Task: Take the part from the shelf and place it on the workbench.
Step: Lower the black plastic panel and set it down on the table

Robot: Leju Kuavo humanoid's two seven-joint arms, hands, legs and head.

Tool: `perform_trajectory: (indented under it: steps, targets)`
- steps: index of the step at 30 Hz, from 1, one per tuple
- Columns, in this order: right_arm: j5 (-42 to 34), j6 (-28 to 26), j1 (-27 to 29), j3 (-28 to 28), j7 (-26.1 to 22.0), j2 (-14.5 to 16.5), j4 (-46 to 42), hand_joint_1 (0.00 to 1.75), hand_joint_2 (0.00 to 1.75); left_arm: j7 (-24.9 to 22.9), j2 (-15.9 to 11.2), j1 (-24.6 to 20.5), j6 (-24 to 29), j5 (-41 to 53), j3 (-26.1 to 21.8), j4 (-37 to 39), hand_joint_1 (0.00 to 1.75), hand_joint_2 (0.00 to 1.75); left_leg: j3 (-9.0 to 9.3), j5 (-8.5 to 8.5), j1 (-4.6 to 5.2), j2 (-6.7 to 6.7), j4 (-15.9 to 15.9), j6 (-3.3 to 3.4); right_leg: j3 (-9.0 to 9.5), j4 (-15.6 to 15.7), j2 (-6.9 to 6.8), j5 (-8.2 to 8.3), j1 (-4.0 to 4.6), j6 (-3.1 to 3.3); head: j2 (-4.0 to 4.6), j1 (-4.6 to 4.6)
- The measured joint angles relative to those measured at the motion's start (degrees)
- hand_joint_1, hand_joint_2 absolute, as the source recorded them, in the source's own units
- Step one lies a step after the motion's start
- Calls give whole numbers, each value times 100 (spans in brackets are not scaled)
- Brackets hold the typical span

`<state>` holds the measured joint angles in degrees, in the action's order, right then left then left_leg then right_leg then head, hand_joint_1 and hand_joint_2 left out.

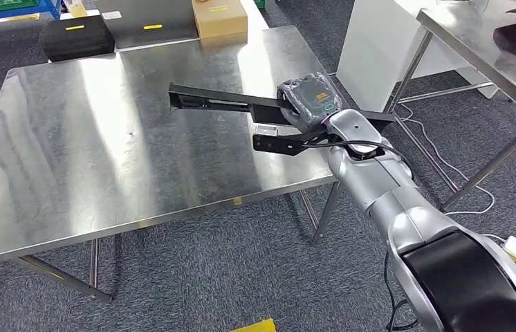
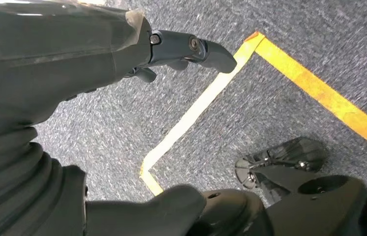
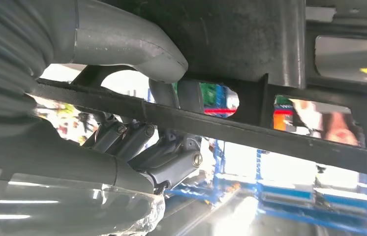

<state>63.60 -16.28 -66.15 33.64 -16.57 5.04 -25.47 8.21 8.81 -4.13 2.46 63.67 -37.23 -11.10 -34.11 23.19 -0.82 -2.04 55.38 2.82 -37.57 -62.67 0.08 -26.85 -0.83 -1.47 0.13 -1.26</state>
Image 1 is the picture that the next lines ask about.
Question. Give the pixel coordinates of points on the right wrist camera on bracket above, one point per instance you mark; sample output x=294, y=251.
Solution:
x=281, y=144

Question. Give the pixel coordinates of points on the black plastic panel part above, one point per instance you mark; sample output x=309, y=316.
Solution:
x=212, y=98

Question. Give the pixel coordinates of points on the stainless steel table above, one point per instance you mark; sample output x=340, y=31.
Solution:
x=469, y=36
x=102, y=137

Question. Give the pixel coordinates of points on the brown cardboard box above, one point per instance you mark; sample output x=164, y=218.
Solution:
x=219, y=23

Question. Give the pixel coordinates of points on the green plastic crate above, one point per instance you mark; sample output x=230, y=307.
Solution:
x=10, y=4

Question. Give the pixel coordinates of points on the grey metal box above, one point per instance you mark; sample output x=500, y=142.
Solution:
x=148, y=13

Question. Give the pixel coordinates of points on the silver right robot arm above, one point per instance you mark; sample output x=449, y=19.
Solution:
x=377, y=174

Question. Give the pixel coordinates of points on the blue metal shelf rack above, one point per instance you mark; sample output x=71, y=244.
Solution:
x=49, y=7

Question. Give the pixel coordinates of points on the black case with yellow label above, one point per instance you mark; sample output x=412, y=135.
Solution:
x=77, y=43

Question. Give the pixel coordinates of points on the yellow floor tape square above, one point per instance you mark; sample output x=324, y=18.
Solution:
x=255, y=326

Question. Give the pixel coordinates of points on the white cabinet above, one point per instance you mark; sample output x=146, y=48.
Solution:
x=372, y=46

